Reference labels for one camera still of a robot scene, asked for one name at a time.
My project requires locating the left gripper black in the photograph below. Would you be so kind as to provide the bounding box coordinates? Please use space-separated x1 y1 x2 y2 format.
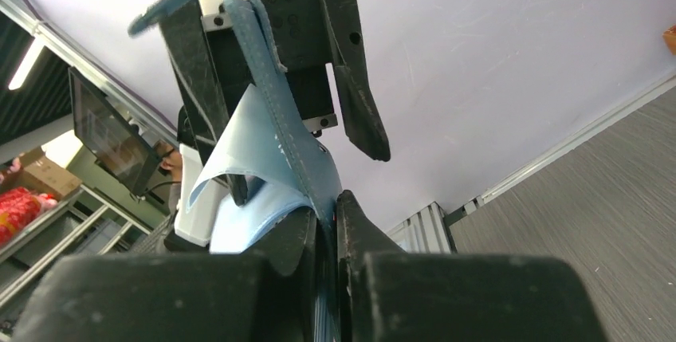
159 0 392 207

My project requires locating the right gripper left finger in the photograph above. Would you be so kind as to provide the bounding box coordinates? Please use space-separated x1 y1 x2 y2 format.
250 206 318 341

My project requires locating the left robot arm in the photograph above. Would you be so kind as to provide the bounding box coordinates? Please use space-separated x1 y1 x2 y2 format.
128 0 391 253

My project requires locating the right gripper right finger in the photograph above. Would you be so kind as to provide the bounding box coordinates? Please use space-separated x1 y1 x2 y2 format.
336 190 403 341

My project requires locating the black monitor screen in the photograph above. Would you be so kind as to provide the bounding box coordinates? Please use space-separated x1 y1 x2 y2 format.
68 67 160 196

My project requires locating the blue leather card holder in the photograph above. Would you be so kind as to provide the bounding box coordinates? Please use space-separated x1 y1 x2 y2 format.
128 0 341 341

